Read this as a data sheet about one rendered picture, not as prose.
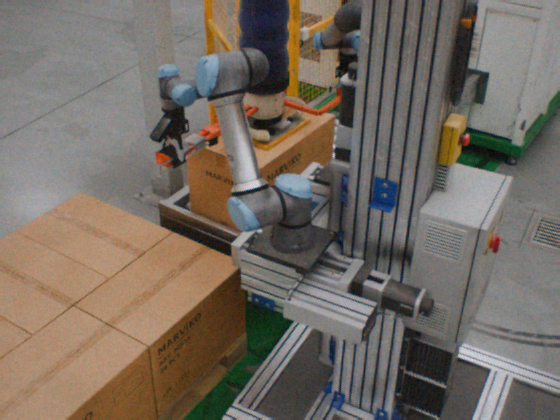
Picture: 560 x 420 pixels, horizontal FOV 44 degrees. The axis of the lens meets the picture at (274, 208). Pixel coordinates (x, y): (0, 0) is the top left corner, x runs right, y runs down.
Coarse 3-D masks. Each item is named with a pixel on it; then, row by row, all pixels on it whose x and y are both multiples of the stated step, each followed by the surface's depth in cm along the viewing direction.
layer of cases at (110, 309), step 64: (0, 256) 298; (64, 256) 299; (128, 256) 299; (192, 256) 299; (0, 320) 266; (64, 320) 266; (128, 320) 266; (192, 320) 275; (0, 384) 239; (64, 384) 239; (128, 384) 252
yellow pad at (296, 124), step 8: (288, 120) 310; (296, 120) 313; (304, 120) 314; (272, 128) 301; (288, 128) 307; (296, 128) 308; (272, 136) 301; (280, 136) 302; (288, 136) 305; (256, 144) 296; (264, 144) 296; (272, 144) 296
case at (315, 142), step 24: (312, 120) 318; (288, 144) 299; (312, 144) 314; (192, 168) 307; (216, 168) 298; (264, 168) 285; (288, 168) 302; (192, 192) 315; (216, 192) 305; (216, 216) 313
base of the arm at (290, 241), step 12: (276, 228) 221; (288, 228) 218; (300, 228) 218; (312, 228) 223; (276, 240) 221; (288, 240) 219; (300, 240) 220; (312, 240) 222; (288, 252) 221; (300, 252) 221
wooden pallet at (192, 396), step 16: (240, 336) 316; (224, 352) 307; (240, 352) 320; (208, 368) 299; (224, 368) 316; (192, 384) 292; (208, 384) 308; (176, 400) 285; (192, 400) 300; (160, 416) 278; (176, 416) 293
